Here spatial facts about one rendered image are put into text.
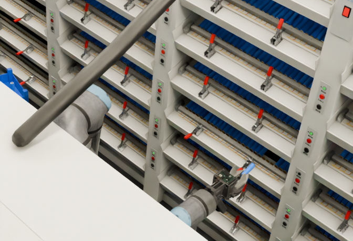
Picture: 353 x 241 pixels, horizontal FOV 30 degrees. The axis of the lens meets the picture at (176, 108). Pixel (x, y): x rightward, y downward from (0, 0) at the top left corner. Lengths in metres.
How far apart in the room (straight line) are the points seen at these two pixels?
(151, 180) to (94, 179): 2.26
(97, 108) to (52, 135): 1.23
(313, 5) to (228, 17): 0.37
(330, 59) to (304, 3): 0.19
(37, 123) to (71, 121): 1.19
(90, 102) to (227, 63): 0.59
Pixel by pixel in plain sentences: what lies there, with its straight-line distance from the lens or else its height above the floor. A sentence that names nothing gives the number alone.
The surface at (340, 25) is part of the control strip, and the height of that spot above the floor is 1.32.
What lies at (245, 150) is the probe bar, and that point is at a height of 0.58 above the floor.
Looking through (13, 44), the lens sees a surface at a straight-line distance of 3.56.
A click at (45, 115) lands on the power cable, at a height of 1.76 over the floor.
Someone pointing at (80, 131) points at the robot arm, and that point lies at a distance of 2.07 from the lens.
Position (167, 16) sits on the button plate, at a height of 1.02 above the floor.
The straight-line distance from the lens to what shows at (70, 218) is 0.80.
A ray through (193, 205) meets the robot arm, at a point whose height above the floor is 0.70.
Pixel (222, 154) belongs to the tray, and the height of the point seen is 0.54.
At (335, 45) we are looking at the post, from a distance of 2.10.
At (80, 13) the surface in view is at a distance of 3.03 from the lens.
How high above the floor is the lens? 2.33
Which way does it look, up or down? 39 degrees down
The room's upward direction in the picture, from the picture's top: 7 degrees clockwise
